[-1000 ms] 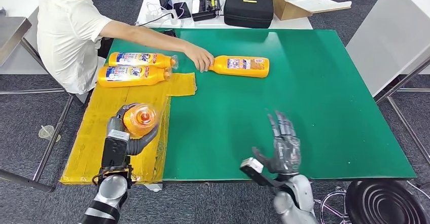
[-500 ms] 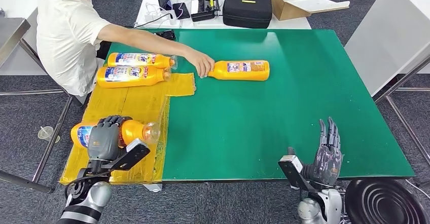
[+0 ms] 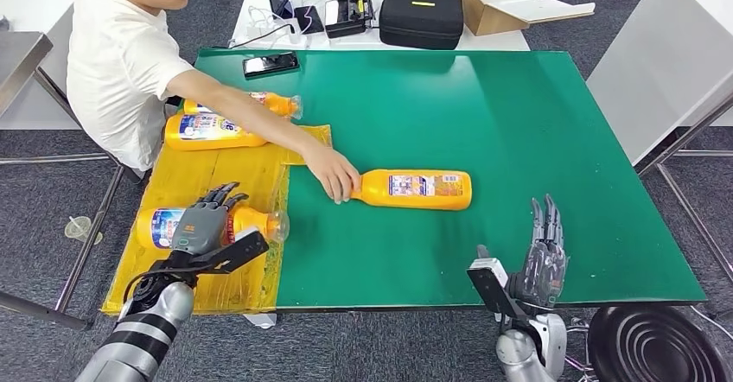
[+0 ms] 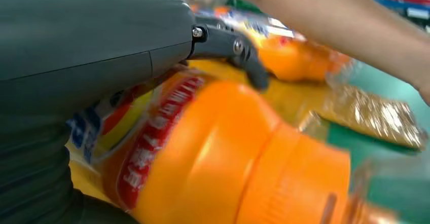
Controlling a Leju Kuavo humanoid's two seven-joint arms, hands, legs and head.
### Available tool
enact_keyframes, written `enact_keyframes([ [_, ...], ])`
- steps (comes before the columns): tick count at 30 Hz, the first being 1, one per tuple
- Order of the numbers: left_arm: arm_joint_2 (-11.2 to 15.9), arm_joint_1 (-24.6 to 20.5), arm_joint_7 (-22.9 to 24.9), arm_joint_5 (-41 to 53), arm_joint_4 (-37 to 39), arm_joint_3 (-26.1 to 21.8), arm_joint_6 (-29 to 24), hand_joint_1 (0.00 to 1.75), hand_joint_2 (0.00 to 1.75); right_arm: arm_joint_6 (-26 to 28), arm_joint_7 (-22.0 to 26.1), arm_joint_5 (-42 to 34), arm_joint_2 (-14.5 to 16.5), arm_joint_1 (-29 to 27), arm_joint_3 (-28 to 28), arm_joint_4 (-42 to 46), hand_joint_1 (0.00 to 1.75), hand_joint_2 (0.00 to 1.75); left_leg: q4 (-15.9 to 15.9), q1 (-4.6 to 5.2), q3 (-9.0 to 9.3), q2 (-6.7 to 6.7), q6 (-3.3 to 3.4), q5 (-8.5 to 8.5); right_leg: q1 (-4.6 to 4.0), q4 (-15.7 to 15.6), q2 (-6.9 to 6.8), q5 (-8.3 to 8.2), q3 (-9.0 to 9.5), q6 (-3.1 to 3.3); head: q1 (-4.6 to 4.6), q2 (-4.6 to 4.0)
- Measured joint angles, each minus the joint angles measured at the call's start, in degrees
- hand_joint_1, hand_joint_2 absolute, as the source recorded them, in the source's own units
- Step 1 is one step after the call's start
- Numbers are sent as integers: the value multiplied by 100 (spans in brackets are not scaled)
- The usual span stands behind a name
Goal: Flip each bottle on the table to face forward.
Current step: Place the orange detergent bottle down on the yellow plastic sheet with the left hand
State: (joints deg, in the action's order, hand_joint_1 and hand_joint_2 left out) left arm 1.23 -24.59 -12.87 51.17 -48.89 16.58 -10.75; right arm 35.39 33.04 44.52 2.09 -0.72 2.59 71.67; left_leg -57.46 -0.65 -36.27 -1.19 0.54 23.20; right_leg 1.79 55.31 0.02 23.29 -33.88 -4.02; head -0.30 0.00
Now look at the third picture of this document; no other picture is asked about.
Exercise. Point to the person's right hand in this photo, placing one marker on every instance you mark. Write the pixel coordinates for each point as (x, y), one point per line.
(335, 173)

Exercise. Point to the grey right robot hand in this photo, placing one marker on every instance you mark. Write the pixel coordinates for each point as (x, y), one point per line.
(544, 270)

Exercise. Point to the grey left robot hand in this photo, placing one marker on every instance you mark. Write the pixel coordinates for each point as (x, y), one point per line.
(200, 230)

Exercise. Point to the orange detergent bottle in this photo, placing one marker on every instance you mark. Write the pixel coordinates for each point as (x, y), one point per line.
(280, 104)
(252, 222)
(372, 187)
(200, 142)

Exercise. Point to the person's right forearm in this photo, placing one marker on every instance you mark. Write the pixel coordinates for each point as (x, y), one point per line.
(269, 124)

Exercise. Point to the yellow plastic sheet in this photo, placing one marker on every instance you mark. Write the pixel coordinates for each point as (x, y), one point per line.
(172, 185)

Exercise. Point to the chrome stool base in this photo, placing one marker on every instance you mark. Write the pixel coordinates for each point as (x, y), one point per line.
(578, 327)

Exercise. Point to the clear plastic cup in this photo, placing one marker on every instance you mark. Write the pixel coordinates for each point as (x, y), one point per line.
(80, 229)

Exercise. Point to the black smartphone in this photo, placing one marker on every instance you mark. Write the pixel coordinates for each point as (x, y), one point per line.
(269, 64)

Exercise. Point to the white power strip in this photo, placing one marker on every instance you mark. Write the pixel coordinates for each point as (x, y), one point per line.
(276, 36)

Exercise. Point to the black handheld device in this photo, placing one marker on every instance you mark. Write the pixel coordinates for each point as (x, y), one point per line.
(348, 19)

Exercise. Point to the black zip case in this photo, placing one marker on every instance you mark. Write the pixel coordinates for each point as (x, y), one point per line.
(421, 22)

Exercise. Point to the person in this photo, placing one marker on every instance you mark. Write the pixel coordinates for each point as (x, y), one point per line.
(120, 70)

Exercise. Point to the open cardboard box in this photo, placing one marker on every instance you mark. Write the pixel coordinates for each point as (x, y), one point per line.
(488, 20)

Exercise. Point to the white table with steel legs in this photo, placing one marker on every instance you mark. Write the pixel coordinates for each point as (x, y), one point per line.
(23, 64)
(658, 64)

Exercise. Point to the white sheet in box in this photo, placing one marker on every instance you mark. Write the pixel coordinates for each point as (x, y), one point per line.
(539, 5)

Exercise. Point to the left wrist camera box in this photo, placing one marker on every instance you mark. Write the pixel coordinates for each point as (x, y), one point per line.
(229, 256)

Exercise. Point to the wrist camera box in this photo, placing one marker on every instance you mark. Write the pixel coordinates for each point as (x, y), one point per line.
(487, 288)
(229, 256)

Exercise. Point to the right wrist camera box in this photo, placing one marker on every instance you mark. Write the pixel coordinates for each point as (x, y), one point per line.
(487, 288)

